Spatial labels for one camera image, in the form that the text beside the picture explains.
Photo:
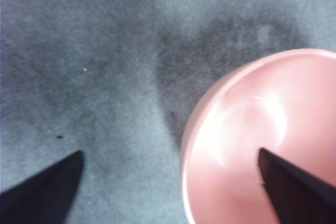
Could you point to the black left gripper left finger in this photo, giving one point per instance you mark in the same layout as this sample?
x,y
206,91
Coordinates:
x,y
44,195

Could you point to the red ribbed bowl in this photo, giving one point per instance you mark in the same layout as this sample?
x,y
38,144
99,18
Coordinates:
x,y
236,119

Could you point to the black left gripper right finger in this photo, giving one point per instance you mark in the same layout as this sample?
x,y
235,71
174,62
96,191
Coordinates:
x,y
299,195

